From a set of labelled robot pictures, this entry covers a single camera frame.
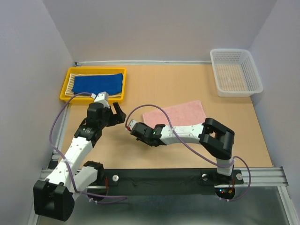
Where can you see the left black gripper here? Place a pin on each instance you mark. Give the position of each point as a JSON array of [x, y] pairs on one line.
[[118, 117]]

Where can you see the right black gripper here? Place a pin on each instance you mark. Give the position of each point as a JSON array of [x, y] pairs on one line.
[[143, 140]]

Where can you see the blue towel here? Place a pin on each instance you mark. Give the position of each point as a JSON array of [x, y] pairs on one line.
[[98, 83]]

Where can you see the pink towel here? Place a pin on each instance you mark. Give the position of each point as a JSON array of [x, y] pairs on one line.
[[186, 114]]

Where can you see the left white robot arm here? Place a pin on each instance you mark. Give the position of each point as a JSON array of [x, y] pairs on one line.
[[55, 196]]

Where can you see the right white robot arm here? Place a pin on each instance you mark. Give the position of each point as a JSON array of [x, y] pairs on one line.
[[215, 137]]

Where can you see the yellow plastic tray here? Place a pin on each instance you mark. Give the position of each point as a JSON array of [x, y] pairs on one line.
[[66, 91]]

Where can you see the white plastic basket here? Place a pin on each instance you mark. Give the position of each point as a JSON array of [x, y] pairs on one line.
[[235, 73]]

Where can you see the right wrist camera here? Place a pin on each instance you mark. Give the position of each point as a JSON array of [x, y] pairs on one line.
[[130, 126]]

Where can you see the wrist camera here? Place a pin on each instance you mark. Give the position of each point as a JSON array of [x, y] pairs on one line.
[[130, 126], [102, 98]]

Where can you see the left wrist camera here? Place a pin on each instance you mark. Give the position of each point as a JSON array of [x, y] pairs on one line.
[[102, 98]]

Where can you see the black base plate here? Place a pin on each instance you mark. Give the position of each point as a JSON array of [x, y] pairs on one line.
[[191, 181]]

